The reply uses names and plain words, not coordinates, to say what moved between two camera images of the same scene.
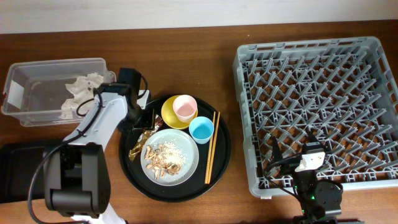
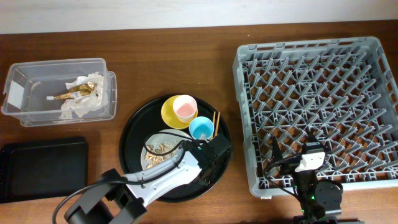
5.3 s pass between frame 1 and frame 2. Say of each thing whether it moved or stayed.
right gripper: stayed
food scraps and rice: stayed
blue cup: stayed
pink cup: stayed
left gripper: moved
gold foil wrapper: moved
